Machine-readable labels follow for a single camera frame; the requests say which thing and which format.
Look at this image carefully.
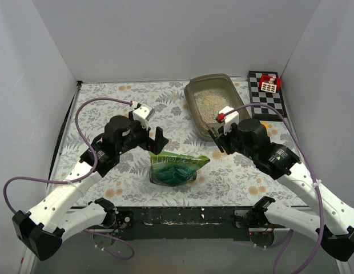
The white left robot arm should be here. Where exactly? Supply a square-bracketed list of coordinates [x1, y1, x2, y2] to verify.
[12, 115, 168, 261]

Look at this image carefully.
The red white toy block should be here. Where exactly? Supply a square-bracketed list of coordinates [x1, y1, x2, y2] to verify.
[258, 74, 281, 93]

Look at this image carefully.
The yellow plastic scoop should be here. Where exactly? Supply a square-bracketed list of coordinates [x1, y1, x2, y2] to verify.
[260, 122, 269, 130]

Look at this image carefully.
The green cat litter bag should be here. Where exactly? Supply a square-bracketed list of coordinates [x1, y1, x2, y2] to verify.
[148, 151, 210, 187]

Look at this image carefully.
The black white chessboard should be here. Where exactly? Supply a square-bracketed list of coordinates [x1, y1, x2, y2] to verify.
[247, 71, 287, 121]

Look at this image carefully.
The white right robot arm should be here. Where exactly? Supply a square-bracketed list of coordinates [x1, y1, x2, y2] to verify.
[208, 119, 354, 261]

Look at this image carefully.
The grey litter box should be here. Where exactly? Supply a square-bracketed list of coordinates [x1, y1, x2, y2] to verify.
[184, 74, 244, 142]

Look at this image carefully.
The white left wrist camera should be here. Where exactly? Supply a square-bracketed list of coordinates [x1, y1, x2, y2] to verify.
[131, 102, 155, 129]

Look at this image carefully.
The floral table mat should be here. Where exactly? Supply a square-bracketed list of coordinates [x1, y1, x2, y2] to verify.
[51, 81, 303, 207]

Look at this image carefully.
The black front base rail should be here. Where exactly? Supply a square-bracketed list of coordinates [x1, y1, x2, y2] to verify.
[88, 206, 283, 242]

